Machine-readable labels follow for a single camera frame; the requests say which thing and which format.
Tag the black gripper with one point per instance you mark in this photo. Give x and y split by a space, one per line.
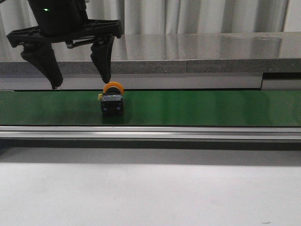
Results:
65 21

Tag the green conveyor belt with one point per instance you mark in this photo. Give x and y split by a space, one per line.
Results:
155 107

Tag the grey stone slab bench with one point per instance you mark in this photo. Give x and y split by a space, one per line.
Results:
258 52

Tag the grey conveyor back rail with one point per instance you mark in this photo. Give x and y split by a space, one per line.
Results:
167 81

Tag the white pleated curtain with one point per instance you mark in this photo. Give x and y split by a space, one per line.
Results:
199 16

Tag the yellow push button switch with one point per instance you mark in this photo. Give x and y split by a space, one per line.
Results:
112 99

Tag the aluminium conveyor front rail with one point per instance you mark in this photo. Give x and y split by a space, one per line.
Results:
290 134

